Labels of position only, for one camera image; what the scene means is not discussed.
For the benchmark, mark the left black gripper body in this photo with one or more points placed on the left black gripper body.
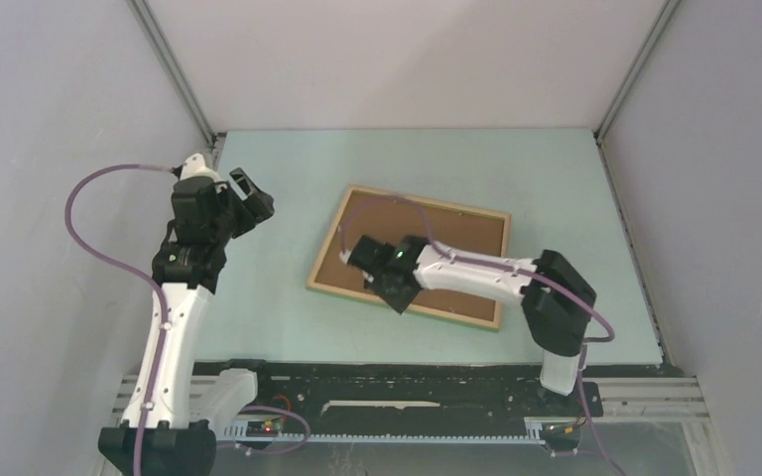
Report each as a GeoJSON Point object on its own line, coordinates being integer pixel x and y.
{"type": "Point", "coordinates": [235, 220]}

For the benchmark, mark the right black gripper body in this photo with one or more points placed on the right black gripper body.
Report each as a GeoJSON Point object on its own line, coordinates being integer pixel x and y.
{"type": "Point", "coordinates": [398, 298]}

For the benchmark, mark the wooden picture frame green edge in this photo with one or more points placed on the wooden picture frame green edge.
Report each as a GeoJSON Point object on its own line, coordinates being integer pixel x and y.
{"type": "Point", "coordinates": [318, 276]}

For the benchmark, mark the brown cardboard backing board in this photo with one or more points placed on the brown cardboard backing board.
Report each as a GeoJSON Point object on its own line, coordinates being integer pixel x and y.
{"type": "Point", "coordinates": [466, 230]}

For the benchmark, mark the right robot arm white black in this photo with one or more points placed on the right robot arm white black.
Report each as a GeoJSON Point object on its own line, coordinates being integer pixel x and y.
{"type": "Point", "coordinates": [555, 299]}

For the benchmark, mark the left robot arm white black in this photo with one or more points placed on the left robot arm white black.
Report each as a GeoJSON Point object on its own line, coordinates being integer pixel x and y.
{"type": "Point", "coordinates": [162, 430]}

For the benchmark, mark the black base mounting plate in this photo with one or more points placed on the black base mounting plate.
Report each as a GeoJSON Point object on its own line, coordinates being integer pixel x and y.
{"type": "Point", "coordinates": [364, 402]}

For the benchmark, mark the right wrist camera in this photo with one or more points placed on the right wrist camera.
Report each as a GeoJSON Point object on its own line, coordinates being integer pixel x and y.
{"type": "Point", "coordinates": [344, 256]}

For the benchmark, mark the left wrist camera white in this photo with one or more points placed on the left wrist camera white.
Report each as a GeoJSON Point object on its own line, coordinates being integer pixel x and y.
{"type": "Point", "coordinates": [193, 167]}

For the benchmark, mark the left aluminium corner post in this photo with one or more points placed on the left aluminium corner post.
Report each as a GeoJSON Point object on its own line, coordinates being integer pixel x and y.
{"type": "Point", "coordinates": [163, 50]}

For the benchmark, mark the aluminium corner post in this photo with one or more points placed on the aluminium corner post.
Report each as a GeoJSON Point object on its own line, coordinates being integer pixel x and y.
{"type": "Point", "coordinates": [642, 58]}
{"type": "Point", "coordinates": [163, 50]}

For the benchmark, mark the aluminium rail base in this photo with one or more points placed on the aluminium rail base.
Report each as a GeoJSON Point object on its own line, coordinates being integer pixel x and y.
{"type": "Point", "coordinates": [677, 400]}

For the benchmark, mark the right aluminium corner post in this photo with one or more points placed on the right aluminium corner post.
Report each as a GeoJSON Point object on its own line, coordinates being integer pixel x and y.
{"type": "Point", "coordinates": [642, 58]}

